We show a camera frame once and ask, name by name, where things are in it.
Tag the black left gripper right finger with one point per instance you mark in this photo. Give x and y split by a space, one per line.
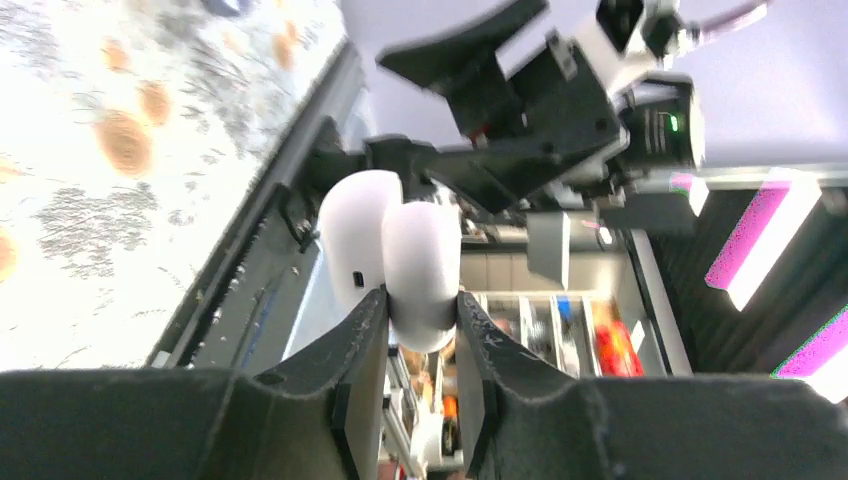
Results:
521 418

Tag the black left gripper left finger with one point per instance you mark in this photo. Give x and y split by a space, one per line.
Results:
316 415

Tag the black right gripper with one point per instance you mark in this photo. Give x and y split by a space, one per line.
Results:
552 118

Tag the white earbud charging case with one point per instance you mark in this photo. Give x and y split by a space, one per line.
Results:
371 237

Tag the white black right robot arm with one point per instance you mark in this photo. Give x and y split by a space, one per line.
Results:
626 43

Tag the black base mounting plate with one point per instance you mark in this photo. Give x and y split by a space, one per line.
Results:
241 310

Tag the floral patterned table mat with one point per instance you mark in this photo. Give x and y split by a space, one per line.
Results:
131 131

